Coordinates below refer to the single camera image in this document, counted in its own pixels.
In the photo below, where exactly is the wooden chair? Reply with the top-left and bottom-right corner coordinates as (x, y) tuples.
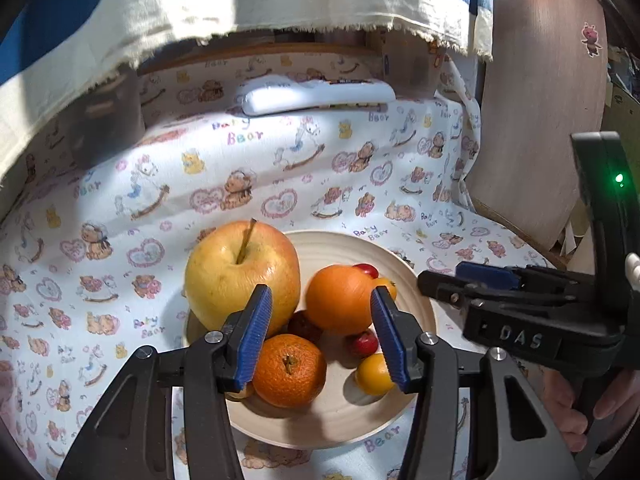
(466, 0), (606, 249)

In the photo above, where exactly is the dark red cherry tomato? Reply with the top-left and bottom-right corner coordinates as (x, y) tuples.
(286, 310), (323, 346)

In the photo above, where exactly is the cream round plate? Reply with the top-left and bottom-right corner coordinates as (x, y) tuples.
(182, 230), (437, 451)

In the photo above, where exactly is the cardboard box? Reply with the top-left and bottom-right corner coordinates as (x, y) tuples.
(367, 29), (447, 100)

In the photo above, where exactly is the right human hand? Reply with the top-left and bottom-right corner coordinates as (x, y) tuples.
(542, 368), (639, 452)

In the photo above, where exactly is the yellow cherry tomato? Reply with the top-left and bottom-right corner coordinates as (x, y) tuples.
(373, 276), (397, 300)
(355, 353), (395, 396)

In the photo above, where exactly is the large yellow apple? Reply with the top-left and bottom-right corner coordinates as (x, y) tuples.
(184, 220), (300, 337)

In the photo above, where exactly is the orange tangerine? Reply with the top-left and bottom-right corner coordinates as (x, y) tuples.
(305, 264), (376, 336)
(252, 334), (326, 410)

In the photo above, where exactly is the dark translucent container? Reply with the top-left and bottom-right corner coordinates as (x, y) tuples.
(58, 65), (145, 169)

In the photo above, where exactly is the white plastic device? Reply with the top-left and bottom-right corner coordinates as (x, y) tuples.
(240, 75), (396, 117)

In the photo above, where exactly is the baby bear printed sheet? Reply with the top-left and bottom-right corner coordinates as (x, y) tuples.
(1, 53), (544, 479)

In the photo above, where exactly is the striped Paris cloth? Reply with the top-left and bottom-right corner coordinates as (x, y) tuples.
(1, 0), (494, 169)

